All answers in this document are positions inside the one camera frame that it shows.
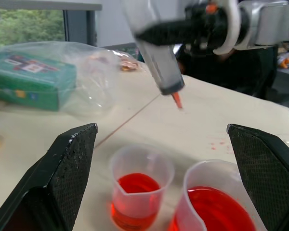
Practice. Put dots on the green cardboard box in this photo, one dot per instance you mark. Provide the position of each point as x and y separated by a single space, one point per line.
31 81

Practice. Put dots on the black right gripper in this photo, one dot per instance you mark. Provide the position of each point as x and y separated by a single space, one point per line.
202 26

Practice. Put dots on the clear plastic bag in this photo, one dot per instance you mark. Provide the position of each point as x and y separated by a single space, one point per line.
96 72

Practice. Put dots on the orange snack wrapper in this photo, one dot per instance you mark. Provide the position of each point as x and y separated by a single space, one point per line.
128 64

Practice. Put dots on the orange and white packet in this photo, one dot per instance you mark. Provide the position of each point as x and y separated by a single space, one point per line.
285 62

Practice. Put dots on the dark window frame post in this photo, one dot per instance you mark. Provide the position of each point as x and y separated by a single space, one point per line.
79 26

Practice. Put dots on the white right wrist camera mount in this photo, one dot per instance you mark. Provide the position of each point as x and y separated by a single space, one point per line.
232 29

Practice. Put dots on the small plastic cup red liquid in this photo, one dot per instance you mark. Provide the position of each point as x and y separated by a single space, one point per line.
139 190

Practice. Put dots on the large plastic cup red liquid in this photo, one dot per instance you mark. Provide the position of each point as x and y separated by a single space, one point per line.
216 209

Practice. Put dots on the clear plastic syringe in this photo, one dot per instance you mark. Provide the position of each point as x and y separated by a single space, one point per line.
159 60

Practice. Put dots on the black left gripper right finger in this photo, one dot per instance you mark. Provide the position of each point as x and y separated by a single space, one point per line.
267 173

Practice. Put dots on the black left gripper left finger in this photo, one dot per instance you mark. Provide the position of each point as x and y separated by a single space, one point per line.
62 173

